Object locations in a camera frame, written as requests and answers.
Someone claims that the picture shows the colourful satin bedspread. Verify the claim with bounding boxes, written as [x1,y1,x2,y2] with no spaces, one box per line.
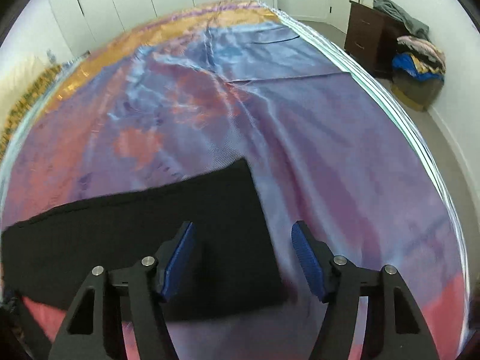
[1,1,469,359]

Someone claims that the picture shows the yellow floral blanket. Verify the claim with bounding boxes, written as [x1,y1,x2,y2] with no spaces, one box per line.
[1,64,63,159]

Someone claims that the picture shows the black pants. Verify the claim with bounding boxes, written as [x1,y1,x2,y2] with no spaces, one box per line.
[1,159,287,321]

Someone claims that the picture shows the dark wooden dresser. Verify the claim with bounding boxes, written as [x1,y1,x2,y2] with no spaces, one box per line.
[344,1,409,80]

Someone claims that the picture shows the grey cloth on dresser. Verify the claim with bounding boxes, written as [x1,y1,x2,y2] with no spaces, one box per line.
[373,0,430,41]

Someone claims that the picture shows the pile of clothes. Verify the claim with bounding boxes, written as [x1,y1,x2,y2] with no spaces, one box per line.
[392,36,447,82]

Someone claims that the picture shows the white pillow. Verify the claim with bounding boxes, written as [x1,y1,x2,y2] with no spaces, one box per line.
[0,55,51,128]

